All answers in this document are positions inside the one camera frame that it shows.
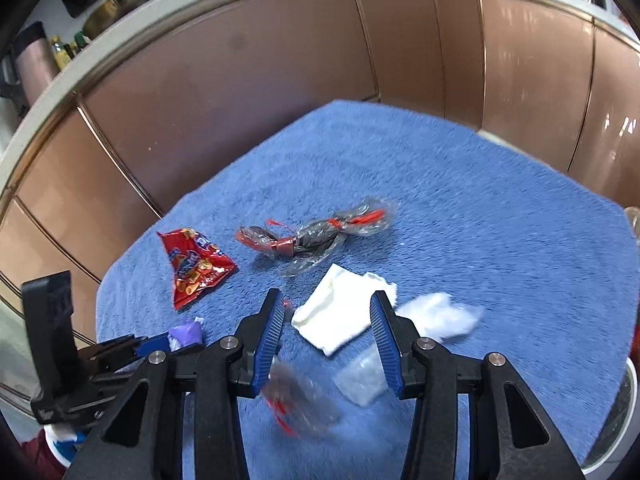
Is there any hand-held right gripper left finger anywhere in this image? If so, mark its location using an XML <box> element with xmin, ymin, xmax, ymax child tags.
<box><xmin>62</xmin><ymin>287</ymin><xmax>287</xmax><ymax>480</ymax></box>

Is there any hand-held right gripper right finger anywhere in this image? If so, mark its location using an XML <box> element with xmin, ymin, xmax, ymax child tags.
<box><xmin>369</xmin><ymin>290</ymin><xmax>586</xmax><ymax>480</ymax></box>

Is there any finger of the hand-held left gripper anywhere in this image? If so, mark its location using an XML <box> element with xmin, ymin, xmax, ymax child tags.
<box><xmin>87</xmin><ymin>354</ymin><xmax>151</xmax><ymax>378</ymax></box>
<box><xmin>77</xmin><ymin>332</ymin><xmax>173</xmax><ymax>358</ymax></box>

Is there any purple candy wrapper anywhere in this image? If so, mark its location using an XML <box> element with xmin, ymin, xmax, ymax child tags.
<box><xmin>167</xmin><ymin>317</ymin><xmax>205</xmax><ymax>352</ymax></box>

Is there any clear wrapper with red print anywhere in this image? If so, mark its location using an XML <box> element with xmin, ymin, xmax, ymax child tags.
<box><xmin>262</xmin><ymin>357</ymin><xmax>343</xmax><ymax>438</ymax></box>

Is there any person's left hand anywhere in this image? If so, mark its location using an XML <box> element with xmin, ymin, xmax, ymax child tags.
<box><xmin>44</xmin><ymin>424</ymin><xmax>95</xmax><ymax>457</ymax></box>

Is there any clear plastic piece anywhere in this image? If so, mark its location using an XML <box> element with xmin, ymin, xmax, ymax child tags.
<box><xmin>334</xmin><ymin>349</ymin><xmax>392</xmax><ymax>407</ymax></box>

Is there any white paper napkin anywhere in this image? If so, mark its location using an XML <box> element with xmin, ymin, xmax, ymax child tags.
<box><xmin>291</xmin><ymin>263</ymin><xmax>399</xmax><ymax>357</ymax></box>

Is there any crumpled white tissue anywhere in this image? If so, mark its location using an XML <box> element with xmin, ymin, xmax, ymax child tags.
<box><xmin>399</xmin><ymin>291</ymin><xmax>484</xmax><ymax>345</ymax></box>

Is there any bright red snack packet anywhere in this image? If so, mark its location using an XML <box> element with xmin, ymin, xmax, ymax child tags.
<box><xmin>157</xmin><ymin>227</ymin><xmax>239</xmax><ymax>312</ymax></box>

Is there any twisted clear red wrapper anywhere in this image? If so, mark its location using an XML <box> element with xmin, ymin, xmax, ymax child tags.
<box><xmin>236</xmin><ymin>196</ymin><xmax>397</xmax><ymax>277</ymax></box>

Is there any blue towel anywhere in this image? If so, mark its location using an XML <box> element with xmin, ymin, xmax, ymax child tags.
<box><xmin>95</xmin><ymin>100</ymin><xmax>640</xmax><ymax>480</ymax></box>

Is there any copper coloured canister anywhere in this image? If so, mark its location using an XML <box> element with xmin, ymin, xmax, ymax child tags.
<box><xmin>14</xmin><ymin>21</ymin><xmax>57</xmax><ymax>97</ymax></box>

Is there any cluster of condiment bottles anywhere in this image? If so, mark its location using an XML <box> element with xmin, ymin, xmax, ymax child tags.
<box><xmin>49</xmin><ymin>31</ymin><xmax>90</xmax><ymax>70</ymax></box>

